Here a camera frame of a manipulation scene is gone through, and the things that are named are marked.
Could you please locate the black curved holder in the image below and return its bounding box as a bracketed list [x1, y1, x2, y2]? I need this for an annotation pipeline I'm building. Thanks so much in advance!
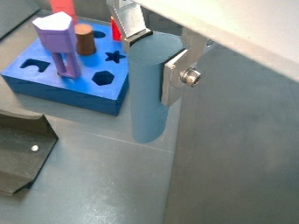
[0, 109, 58, 196]

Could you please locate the red square peg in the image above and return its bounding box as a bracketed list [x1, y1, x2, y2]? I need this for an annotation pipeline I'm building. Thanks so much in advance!
[49, 0, 77, 24]

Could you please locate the brown round peg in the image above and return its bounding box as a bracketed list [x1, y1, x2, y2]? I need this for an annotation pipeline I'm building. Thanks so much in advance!
[74, 24, 95, 56]

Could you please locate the light blue oval peg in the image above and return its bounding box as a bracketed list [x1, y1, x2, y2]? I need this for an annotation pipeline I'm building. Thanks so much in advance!
[126, 32, 182, 144]

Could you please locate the purple pentagon peg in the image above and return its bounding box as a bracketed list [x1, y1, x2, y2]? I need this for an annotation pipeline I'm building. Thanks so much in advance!
[31, 11, 79, 79]

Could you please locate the orange rounded block peg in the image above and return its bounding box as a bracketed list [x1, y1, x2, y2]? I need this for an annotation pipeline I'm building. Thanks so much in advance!
[109, 16, 121, 41]

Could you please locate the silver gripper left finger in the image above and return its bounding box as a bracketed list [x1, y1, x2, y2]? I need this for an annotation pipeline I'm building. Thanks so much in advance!
[106, 0, 153, 52]

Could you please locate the blue shape sorting board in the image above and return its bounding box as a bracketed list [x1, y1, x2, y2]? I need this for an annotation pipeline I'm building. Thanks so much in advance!
[1, 23, 127, 116]

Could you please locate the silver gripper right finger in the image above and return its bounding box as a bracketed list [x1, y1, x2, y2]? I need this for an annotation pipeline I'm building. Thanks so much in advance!
[161, 28, 213, 107]

